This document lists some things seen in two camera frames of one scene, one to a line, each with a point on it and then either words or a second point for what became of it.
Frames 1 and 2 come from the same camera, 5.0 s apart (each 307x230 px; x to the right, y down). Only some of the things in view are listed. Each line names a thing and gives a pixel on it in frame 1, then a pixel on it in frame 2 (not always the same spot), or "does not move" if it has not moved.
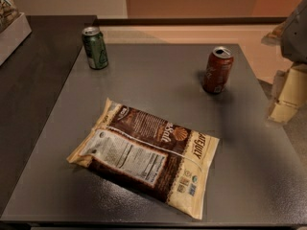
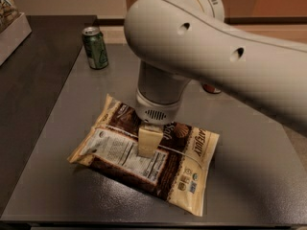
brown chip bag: x=167 y=163 does not move
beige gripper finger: x=290 y=93 to x=149 y=141
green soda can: x=95 y=48 does not move
